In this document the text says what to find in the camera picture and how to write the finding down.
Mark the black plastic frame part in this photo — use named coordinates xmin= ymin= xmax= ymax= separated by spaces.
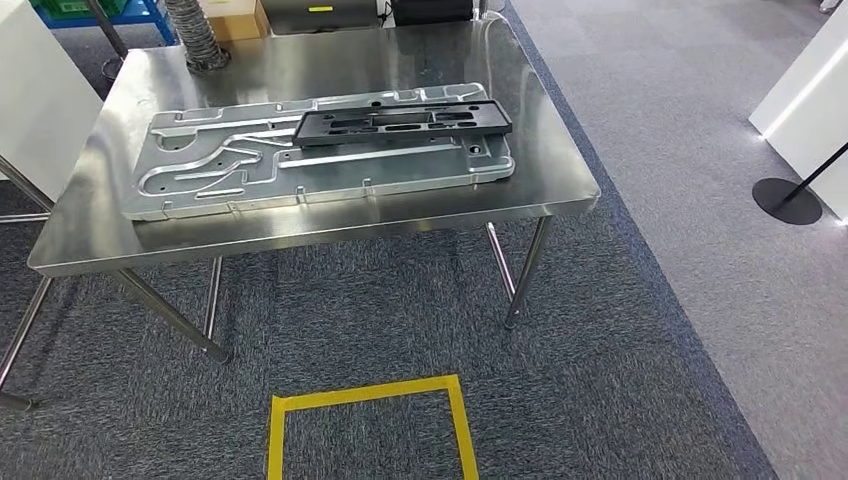
xmin=291 ymin=99 xmax=515 ymax=148

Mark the stainless steel workbench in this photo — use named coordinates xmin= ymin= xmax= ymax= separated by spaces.
xmin=0 ymin=16 xmax=602 ymax=412

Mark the aluminium fixture plate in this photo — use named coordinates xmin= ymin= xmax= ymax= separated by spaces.
xmin=121 ymin=82 xmax=517 ymax=223

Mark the black carrying case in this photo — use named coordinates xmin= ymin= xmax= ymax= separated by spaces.
xmin=390 ymin=0 xmax=480 ymax=28

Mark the grey laptop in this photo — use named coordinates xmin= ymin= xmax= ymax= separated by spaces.
xmin=260 ymin=0 xmax=380 ymax=36

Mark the cardboard box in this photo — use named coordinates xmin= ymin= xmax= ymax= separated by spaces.
xmin=201 ymin=0 xmax=272 ymax=42

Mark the black stanchion with round base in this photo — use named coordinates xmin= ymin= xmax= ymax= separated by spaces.
xmin=751 ymin=142 xmax=848 ymax=227

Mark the blue metal bench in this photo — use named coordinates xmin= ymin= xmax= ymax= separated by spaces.
xmin=33 ymin=0 xmax=179 ymax=48

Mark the steel stanchion with round base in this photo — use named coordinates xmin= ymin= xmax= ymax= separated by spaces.
xmin=82 ymin=0 xmax=132 ymax=82

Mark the stainless steel table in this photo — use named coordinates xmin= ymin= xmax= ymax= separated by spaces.
xmin=0 ymin=155 xmax=56 ymax=225

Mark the white partition panel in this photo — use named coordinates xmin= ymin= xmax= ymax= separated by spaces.
xmin=0 ymin=0 xmax=104 ymax=203

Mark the green plastic crate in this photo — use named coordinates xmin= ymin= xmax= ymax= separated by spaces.
xmin=29 ymin=0 xmax=127 ymax=18

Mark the grey corrugated hose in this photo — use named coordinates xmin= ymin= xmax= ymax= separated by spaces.
xmin=163 ymin=0 xmax=232 ymax=75

